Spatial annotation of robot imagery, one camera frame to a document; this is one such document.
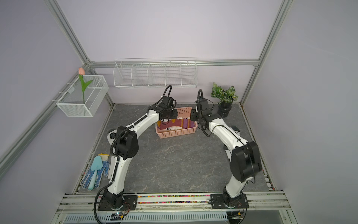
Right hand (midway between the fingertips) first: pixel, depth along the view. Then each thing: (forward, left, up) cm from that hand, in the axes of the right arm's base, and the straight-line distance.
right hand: (195, 112), depth 87 cm
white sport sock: (-27, +54, -21) cm, 64 cm away
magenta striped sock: (+4, +8, -17) cm, 19 cm away
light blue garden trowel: (-26, +62, -21) cm, 71 cm away
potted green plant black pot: (+11, -21, +2) cm, 24 cm away
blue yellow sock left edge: (-20, +60, -21) cm, 67 cm away
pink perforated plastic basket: (+16, +9, -19) cm, 26 cm away
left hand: (+6, +12, -8) cm, 16 cm away
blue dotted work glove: (-36, +65, -21) cm, 77 cm away
